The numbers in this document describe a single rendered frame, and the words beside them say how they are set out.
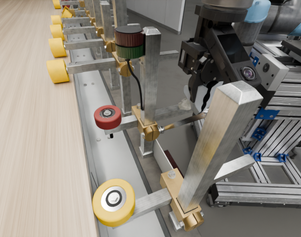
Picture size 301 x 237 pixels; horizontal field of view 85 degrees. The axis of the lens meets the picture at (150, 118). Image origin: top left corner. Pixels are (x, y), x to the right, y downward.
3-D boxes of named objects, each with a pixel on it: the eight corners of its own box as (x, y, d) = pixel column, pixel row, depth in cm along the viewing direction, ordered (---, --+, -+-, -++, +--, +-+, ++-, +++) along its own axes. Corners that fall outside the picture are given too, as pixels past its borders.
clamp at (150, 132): (144, 114, 63) (144, 103, 59) (159, 139, 54) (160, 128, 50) (130, 117, 61) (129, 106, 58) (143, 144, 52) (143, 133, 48)
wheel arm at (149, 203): (242, 160, 54) (248, 152, 51) (250, 169, 52) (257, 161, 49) (109, 216, 40) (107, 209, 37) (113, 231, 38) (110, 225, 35)
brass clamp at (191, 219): (176, 176, 49) (178, 166, 46) (203, 224, 40) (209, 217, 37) (157, 183, 47) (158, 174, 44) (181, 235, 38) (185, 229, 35)
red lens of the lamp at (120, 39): (138, 35, 37) (138, 25, 36) (147, 44, 33) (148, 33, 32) (112, 38, 36) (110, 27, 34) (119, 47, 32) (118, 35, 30)
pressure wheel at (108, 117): (120, 126, 61) (116, 101, 53) (126, 142, 55) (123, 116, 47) (98, 132, 58) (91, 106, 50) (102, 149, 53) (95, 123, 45)
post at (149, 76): (148, 154, 68) (154, 25, 36) (151, 161, 66) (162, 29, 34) (140, 156, 67) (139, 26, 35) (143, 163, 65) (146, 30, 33)
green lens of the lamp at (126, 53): (138, 47, 39) (138, 37, 38) (147, 57, 35) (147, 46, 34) (113, 50, 37) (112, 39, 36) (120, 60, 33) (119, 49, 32)
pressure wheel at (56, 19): (62, 26, 108) (64, 30, 116) (59, 12, 107) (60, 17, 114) (52, 27, 107) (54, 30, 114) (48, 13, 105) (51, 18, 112)
